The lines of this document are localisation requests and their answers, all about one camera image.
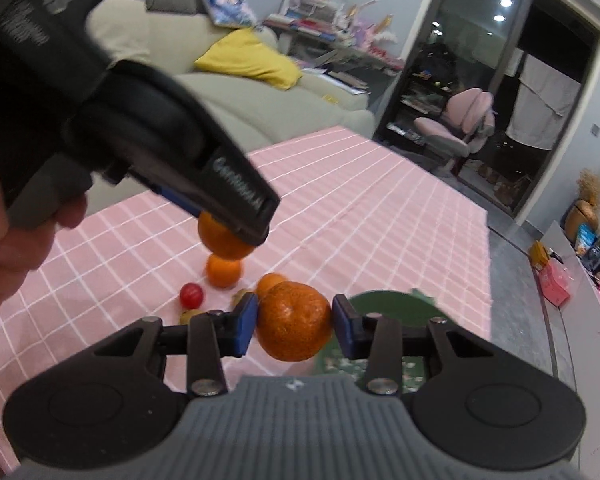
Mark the orange box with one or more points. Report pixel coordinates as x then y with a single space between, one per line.
538 255

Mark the pink desk chair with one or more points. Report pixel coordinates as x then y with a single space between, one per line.
460 120

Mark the large mandarin orange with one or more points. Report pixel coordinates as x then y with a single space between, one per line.
292 322

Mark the green plate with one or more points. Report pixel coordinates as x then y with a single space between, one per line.
395 306

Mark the white hanging towel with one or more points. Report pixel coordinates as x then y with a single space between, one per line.
540 105

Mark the printed cushion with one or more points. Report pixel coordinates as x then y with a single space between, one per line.
227 5

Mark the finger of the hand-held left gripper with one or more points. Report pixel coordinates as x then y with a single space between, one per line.
177 200
240 195

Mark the yellow pillow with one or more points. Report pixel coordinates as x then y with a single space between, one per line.
250 57

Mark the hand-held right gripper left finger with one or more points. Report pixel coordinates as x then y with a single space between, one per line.
245 327

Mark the wooden vase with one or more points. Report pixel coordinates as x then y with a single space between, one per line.
580 217

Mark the cluttered desk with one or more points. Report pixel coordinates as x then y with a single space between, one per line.
330 25

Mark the beige sofa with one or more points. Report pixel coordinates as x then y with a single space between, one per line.
220 105

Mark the small green fruit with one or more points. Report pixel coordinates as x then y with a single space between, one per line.
188 316

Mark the blue packet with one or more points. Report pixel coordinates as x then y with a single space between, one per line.
586 240

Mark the red cherry tomato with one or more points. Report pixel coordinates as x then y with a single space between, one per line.
191 295

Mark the pink checked tablecloth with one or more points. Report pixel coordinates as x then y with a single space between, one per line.
355 210

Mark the dried plant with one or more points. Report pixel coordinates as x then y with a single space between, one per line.
591 187

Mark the glass sliding door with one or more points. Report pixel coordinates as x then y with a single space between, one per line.
475 35

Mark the person's left hand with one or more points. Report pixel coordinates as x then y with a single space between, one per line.
10 255

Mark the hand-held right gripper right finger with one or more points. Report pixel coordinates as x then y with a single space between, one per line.
344 327

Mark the pink box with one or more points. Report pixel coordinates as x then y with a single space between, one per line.
554 285

